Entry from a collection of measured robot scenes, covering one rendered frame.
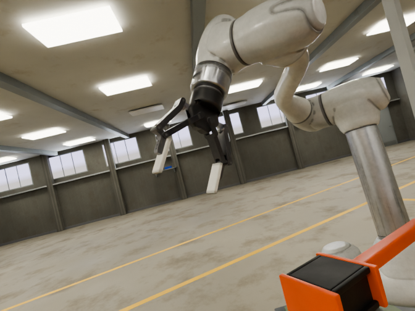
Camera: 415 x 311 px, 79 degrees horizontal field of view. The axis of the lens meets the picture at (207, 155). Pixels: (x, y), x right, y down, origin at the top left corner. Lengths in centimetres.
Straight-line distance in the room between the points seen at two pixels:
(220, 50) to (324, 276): 46
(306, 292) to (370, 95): 76
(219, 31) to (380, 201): 73
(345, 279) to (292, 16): 42
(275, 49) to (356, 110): 51
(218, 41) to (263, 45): 11
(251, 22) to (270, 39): 5
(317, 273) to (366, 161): 67
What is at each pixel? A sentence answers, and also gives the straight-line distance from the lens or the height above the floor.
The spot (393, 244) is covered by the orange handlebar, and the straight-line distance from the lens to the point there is 49.
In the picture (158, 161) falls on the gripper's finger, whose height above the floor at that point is 149.
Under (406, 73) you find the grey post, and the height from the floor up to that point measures 193.
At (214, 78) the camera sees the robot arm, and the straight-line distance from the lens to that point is 57.
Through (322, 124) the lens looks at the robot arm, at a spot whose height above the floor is 150.
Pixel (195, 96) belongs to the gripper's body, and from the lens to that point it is 56.
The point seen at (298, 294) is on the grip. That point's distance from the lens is 38.
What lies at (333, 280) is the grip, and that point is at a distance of 36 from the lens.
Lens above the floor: 146
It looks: 2 degrees up
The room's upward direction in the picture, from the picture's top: 14 degrees counter-clockwise
